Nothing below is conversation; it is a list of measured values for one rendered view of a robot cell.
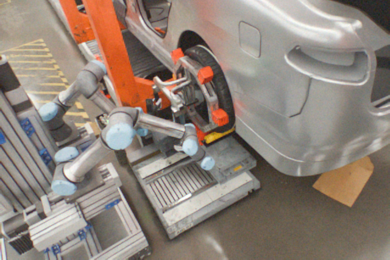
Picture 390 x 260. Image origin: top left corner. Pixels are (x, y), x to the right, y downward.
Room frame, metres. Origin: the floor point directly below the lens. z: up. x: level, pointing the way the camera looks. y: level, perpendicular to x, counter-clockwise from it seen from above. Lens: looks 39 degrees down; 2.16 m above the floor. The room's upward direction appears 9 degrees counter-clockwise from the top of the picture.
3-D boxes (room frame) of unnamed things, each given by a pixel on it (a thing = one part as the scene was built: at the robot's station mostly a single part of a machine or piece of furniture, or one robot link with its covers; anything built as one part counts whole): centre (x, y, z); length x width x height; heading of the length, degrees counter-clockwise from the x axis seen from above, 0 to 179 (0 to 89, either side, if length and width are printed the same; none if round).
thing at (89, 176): (1.25, 0.71, 0.87); 0.15 x 0.15 x 0.10
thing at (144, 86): (2.31, 0.21, 0.69); 0.52 x 0.17 x 0.35; 114
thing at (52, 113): (1.70, 0.93, 0.98); 0.13 x 0.12 x 0.14; 161
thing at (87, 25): (4.08, 0.99, 0.69); 0.52 x 0.17 x 0.35; 114
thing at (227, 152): (1.93, -0.18, 0.32); 0.40 x 0.30 x 0.28; 24
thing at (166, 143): (2.10, 0.19, 0.26); 0.42 x 0.18 x 0.35; 114
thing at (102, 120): (2.13, 0.74, 0.51); 0.20 x 0.14 x 0.13; 32
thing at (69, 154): (1.24, 0.71, 0.98); 0.13 x 0.12 x 0.14; 3
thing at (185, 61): (1.86, -0.02, 0.85); 0.54 x 0.07 x 0.54; 24
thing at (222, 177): (1.92, -0.18, 0.13); 0.50 x 0.36 x 0.10; 24
